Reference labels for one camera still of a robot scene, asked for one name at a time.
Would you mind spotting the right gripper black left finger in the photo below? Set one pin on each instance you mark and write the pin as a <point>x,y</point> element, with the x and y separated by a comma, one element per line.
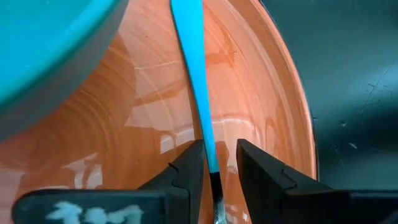
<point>174,199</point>

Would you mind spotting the red round plate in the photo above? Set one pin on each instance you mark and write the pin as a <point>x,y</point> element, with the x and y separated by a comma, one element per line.
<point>248,93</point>

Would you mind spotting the green bowl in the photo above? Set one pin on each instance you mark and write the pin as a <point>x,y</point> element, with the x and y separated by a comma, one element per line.
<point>46,46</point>

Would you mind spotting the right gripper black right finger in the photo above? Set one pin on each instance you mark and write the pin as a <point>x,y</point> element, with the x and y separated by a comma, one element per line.
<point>273,193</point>

